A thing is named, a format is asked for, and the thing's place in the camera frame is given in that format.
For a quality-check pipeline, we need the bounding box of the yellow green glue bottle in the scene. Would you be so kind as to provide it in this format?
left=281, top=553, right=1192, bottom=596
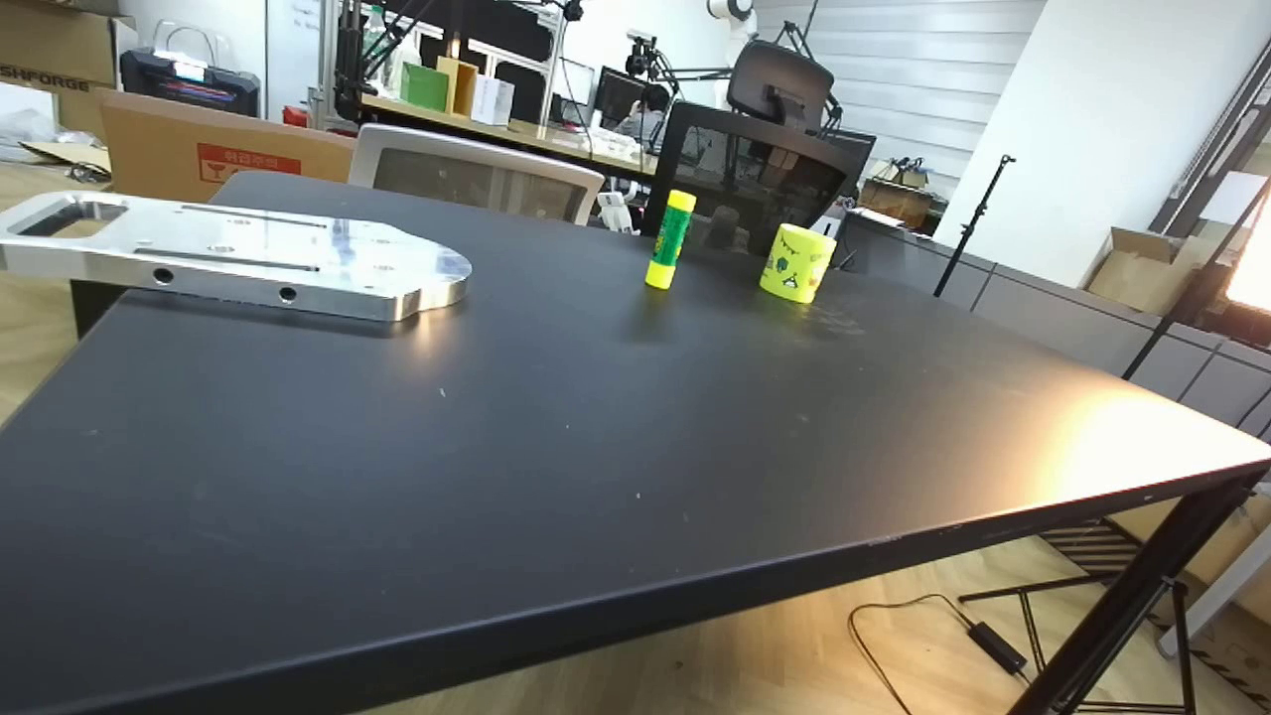
left=638, top=188, right=700, bottom=296

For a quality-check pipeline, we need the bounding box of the yellow mug with face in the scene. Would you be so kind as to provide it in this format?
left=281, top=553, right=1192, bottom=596
left=753, top=220, right=841, bottom=310

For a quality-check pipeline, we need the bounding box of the wooden desk with clutter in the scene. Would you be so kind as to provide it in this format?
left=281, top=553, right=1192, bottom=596
left=358, top=92, right=665, bottom=184

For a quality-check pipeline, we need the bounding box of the white mesh office chair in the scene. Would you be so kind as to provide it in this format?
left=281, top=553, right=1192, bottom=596
left=346, top=121, right=609, bottom=231

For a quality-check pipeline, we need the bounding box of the black headrest office chair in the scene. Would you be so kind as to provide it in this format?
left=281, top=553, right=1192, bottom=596
left=723, top=36, right=841, bottom=132

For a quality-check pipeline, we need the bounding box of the green box on shelf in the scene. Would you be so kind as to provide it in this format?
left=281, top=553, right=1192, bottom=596
left=399, top=60, right=456, bottom=114

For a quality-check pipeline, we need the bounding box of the thin black tripod stand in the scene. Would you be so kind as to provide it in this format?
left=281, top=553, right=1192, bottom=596
left=928, top=150, right=1021, bottom=301

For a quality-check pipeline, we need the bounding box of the silver metal mounting plate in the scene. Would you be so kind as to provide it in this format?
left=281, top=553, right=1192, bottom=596
left=0, top=188, right=477, bottom=333

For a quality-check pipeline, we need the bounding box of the grey low cabinet row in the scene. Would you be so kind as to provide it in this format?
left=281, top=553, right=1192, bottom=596
left=830, top=210, right=1271, bottom=445

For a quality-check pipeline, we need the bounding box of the black power adapter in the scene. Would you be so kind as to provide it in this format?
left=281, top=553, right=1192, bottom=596
left=961, top=617, right=1033, bottom=678

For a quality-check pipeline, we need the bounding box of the open cardboard box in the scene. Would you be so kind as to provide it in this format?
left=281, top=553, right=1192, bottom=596
left=1079, top=224, right=1230, bottom=322

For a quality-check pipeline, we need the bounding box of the cardboard box with red label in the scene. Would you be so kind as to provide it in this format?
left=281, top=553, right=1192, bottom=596
left=90, top=87, right=358, bottom=207

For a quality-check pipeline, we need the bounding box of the black carrying case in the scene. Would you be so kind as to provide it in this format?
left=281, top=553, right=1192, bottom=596
left=117, top=48, right=268, bottom=121

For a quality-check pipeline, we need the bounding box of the black slanted light stand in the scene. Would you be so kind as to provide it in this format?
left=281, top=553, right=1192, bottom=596
left=1119, top=179, right=1271, bottom=386

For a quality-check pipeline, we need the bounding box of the plain brown cardboard box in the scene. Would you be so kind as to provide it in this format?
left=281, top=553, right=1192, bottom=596
left=0, top=0, right=125, bottom=92

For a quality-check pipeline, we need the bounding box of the black floor cable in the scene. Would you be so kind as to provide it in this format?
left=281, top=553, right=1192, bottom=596
left=847, top=588, right=986, bottom=715

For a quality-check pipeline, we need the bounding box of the black table leg frame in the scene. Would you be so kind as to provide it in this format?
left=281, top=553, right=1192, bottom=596
left=953, top=473, right=1263, bottom=715

